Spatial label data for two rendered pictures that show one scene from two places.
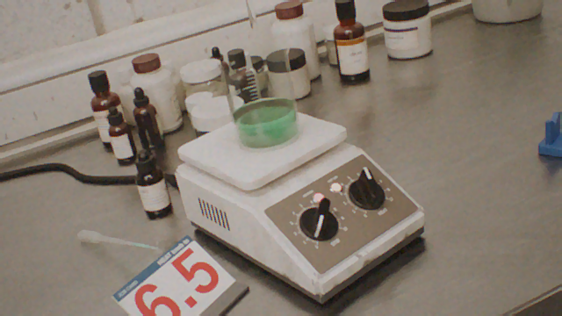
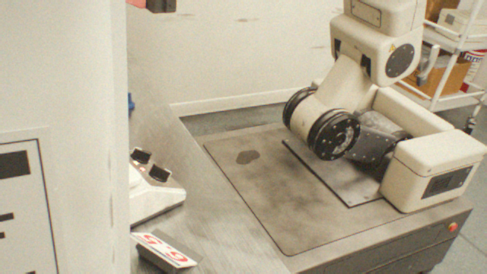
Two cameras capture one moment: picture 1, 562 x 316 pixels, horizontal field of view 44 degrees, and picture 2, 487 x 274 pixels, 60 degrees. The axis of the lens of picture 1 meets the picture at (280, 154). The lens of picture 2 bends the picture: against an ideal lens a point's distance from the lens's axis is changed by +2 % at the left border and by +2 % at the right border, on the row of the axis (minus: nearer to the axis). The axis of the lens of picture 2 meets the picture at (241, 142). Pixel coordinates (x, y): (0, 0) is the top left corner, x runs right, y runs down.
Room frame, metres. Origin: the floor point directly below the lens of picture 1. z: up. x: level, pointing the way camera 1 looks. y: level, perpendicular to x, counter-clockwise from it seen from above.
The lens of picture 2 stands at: (0.48, 0.51, 1.23)
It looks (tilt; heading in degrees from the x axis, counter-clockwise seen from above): 33 degrees down; 257
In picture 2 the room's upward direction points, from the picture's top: 9 degrees clockwise
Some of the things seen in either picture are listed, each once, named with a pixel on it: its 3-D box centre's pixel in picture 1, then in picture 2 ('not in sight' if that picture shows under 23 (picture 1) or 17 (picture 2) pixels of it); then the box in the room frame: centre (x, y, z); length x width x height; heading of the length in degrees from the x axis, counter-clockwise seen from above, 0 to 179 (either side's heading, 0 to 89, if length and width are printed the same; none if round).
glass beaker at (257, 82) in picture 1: (263, 98); not in sight; (0.59, 0.00, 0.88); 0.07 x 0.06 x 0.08; 117
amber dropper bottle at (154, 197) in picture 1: (150, 179); not in sight; (0.66, 0.14, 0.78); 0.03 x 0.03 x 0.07
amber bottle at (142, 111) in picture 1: (146, 115); not in sight; (0.83, 0.16, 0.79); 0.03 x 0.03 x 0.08
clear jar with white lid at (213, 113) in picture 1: (225, 139); not in sight; (0.71, 0.06, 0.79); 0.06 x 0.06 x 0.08
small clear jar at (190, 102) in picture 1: (202, 112); not in sight; (0.85, 0.09, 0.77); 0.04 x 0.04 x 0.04
